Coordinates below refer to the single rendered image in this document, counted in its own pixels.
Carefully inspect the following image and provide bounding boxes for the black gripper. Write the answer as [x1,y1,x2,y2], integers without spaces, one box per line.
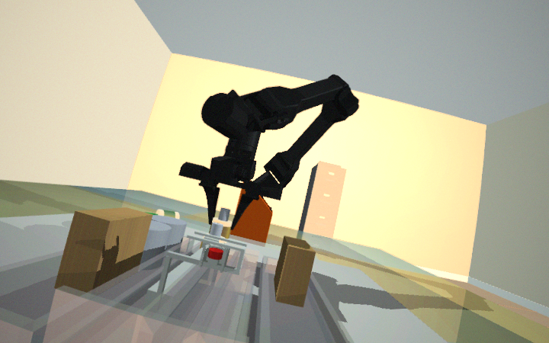
[178,142,283,230]

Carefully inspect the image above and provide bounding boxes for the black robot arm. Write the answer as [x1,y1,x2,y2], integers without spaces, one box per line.
[201,74,360,189]

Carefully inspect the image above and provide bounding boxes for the green and white jar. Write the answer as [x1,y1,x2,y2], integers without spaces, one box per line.
[150,210,179,219]

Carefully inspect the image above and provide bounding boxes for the red short cylinder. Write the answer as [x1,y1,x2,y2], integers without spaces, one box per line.
[207,248,223,260]

